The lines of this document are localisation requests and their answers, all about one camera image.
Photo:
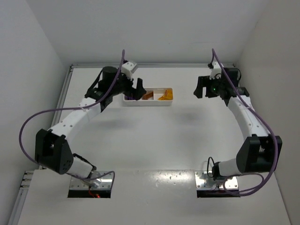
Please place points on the yellow oval orange-pattern lego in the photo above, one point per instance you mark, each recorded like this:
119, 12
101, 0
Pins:
168, 94

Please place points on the back aluminium frame rail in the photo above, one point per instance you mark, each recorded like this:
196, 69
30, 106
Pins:
143, 65

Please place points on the brown lego brick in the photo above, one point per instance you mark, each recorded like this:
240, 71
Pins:
148, 95

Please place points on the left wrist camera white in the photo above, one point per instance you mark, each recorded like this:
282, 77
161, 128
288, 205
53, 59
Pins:
128, 68

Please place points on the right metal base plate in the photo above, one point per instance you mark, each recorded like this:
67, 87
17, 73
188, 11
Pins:
204, 182

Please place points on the metal base plate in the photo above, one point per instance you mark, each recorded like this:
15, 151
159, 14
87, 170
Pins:
103, 182
204, 182

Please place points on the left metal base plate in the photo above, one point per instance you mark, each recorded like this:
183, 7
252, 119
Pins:
103, 182

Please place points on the purple oval flower lego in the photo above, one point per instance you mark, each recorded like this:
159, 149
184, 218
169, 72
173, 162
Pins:
127, 98

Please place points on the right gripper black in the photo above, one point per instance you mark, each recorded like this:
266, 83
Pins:
208, 86

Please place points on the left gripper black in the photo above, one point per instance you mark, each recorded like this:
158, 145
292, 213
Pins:
131, 86

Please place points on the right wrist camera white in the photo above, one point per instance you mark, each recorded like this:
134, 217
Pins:
216, 70

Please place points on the white three-compartment tray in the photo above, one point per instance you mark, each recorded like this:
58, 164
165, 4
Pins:
158, 92

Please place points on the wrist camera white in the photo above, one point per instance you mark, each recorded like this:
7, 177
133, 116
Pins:
216, 70
128, 68

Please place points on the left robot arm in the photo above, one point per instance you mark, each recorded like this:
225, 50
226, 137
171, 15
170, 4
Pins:
52, 147

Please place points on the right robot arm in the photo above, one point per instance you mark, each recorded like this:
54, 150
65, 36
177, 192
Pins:
260, 151

